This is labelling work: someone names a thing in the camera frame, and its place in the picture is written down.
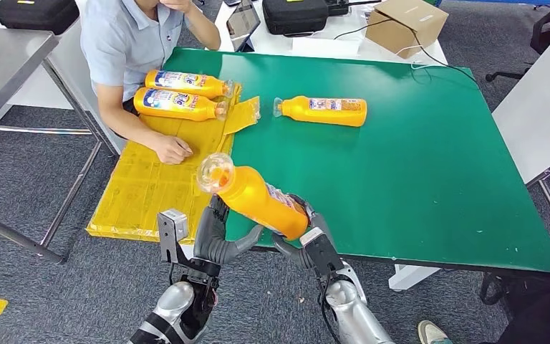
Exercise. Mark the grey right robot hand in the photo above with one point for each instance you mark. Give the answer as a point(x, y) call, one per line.
point(325, 223)

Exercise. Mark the person's left hand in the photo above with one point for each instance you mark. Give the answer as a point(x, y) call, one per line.
point(177, 5)

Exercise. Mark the person's right hand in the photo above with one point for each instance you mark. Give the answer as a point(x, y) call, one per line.
point(173, 149)

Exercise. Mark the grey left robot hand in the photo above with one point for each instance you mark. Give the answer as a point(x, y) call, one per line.
point(211, 242)

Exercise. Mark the orange detergent bottle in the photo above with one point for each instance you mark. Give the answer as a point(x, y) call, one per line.
point(322, 114)
point(256, 199)
point(185, 85)
point(175, 108)

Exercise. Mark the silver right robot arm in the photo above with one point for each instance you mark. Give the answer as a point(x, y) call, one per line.
point(351, 313)

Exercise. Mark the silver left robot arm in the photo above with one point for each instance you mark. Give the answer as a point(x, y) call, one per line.
point(170, 304)

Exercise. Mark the yellow taped cardboard sheet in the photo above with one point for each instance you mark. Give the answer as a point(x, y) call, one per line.
point(142, 190)

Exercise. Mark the dark smartphone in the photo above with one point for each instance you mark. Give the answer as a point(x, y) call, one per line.
point(231, 2)

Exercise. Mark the dark tablet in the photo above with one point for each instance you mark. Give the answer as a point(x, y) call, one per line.
point(242, 23)

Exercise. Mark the white table leg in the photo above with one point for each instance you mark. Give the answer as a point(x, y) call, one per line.
point(410, 277)

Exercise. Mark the white desk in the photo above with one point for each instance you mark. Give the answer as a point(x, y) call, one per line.
point(279, 43)

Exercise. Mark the black carrying case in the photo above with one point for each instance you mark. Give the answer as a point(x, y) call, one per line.
point(35, 16)
point(294, 15)

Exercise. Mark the white side table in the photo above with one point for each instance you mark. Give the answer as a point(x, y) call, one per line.
point(64, 66)
point(540, 109)

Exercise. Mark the black radio device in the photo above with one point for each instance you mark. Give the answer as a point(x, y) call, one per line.
point(336, 7)

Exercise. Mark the grey steel table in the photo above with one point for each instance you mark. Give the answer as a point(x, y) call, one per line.
point(0, 66)

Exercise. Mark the brown cardboard box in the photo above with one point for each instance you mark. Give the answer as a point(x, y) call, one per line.
point(405, 26)

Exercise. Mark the black bag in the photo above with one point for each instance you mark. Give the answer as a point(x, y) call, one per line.
point(536, 292)

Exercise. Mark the blue steel rack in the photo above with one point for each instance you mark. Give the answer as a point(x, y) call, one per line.
point(493, 2)

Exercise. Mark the black office chair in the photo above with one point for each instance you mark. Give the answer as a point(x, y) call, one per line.
point(545, 31)

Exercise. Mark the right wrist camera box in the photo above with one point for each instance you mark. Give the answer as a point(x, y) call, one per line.
point(322, 256)

